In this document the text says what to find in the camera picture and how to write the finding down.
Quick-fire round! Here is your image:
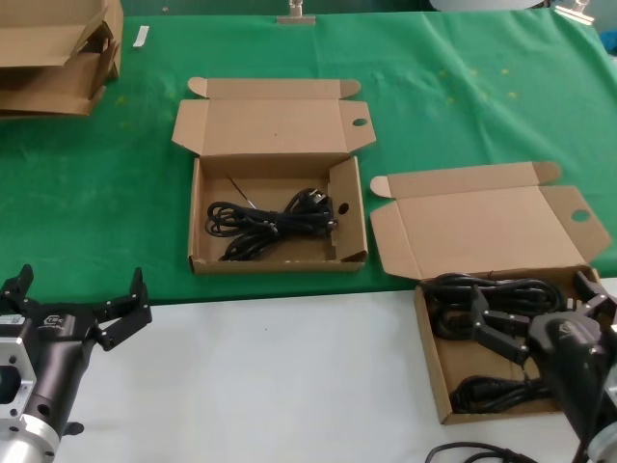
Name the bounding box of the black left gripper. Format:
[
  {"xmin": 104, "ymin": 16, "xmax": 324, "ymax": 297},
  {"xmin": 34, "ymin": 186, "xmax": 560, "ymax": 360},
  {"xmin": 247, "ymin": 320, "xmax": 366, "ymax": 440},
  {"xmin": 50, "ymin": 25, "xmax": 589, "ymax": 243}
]
[{"xmin": 0, "ymin": 263, "xmax": 153, "ymax": 431}]

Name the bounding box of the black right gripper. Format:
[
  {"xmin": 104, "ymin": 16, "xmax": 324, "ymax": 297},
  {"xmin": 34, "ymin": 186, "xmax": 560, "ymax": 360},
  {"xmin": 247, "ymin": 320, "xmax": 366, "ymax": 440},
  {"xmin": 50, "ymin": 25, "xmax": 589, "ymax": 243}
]
[{"xmin": 469, "ymin": 270, "xmax": 617, "ymax": 445}]

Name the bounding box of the black power cable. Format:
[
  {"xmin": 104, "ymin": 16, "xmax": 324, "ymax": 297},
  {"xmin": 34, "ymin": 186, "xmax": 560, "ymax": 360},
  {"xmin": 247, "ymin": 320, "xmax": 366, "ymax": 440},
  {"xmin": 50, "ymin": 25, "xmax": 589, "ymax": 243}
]
[
  {"xmin": 448, "ymin": 375, "xmax": 556, "ymax": 415},
  {"xmin": 219, "ymin": 188, "xmax": 339, "ymax": 262},
  {"xmin": 420, "ymin": 272, "xmax": 566, "ymax": 340},
  {"xmin": 205, "ymin": 201, "xmax": 280, "ymax": 241}
]

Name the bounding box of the open brown cardboard box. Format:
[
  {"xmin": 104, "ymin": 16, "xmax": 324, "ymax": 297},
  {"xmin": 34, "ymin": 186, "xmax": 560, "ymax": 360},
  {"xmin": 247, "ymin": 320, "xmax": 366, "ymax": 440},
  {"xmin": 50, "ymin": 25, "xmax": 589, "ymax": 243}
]
[
  {"xmin": 368, "ymin": 161, "xmax": 613, "ymax": 426},
  {"xmin": 171, "ymin": 76, "xmax": 378, "ymax": 276}
]

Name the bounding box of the folded brown cardboard box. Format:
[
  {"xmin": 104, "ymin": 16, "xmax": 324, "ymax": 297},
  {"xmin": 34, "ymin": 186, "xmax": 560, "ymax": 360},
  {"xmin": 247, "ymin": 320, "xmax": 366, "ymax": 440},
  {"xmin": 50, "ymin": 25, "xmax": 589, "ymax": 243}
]
[
  {"xmin": 0, "ymin": 47, "xmax": 121, "ymax": 119},
  {"xmin": 0, "ymin": 0, "xmax": 124, "ymax": 67}
]

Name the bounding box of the green table cloth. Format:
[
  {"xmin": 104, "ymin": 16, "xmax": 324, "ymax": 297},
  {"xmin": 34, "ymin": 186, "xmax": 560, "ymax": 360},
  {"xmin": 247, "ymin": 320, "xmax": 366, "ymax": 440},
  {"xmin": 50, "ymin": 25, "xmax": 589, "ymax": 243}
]
[{"xmin": 0, "ymin": 9, "xmax": 617, "ymax": 306}]

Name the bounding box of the silver metal table clip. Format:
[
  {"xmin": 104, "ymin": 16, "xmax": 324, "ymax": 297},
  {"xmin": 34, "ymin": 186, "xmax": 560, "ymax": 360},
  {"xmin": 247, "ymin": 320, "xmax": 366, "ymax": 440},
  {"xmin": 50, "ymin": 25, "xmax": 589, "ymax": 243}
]
[
  {"xmin": 553, "ymin": 0, "xmax": 597, "ymax": 24},
  {"xmin": 277, "ymin": 0, "xmax": 318, "ymax": 25}
]

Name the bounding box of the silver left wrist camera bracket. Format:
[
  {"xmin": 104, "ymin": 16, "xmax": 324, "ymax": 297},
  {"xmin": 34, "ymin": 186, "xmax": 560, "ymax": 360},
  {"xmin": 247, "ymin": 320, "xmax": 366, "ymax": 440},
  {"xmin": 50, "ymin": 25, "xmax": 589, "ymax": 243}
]
[{"xmin": 0, "ymin": 335, "xmax": 39, "ymax": 422}]

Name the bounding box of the thin black cable tie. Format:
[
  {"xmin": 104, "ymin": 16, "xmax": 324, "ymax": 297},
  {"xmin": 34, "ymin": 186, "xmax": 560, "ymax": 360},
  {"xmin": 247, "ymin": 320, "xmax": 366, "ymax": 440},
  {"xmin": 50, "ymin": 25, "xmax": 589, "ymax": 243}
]
[{"xmin": 225, "ymin": 173, "xmax": 257, "ymax": 209}]

